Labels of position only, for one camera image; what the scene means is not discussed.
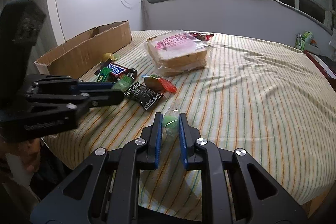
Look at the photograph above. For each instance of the green snack bar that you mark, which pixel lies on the green snack bar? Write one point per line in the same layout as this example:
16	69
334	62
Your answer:
121	78

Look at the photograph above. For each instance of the black snack packet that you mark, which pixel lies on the black snack packet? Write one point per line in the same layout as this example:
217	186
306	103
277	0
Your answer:
146	97

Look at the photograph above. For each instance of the yellow ball candy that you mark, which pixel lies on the yellow ball candy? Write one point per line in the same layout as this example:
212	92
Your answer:
108	56

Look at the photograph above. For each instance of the green candy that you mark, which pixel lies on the green candy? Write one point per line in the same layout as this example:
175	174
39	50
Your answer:
170	121

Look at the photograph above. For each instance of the red snack behind bread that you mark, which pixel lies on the red snack behind bread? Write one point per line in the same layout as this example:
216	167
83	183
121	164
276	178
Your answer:
201	36

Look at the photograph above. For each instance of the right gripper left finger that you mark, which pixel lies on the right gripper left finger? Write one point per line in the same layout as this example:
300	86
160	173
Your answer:
104	188

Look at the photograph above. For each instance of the person's left hand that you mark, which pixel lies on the person's left hand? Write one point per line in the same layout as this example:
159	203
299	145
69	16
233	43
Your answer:
29	152

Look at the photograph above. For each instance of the Snickers bar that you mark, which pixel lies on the Snickers bar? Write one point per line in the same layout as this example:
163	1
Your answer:
109	71

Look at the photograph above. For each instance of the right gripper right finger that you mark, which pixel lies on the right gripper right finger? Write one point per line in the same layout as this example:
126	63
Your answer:
235	187

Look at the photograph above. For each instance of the cardboard box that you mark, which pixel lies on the cardboard box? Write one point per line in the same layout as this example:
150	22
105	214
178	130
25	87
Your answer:
78	55

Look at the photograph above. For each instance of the green tissue pack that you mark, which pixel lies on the green tissue pack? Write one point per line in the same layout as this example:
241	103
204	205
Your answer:
302	40

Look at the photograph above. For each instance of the striped tablecloth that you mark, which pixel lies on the striped tablecloth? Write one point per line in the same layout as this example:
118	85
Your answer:
265	97

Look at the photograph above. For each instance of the packaged sliced bread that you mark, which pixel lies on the packaged sliced bread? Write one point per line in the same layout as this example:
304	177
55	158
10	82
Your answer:
177	52

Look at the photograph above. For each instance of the red brown snack packet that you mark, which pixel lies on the red brown snack packet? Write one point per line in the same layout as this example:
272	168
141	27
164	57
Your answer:
159	84

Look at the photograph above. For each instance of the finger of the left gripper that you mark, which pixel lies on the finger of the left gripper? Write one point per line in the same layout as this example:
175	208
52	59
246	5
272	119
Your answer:
64	85
99	99

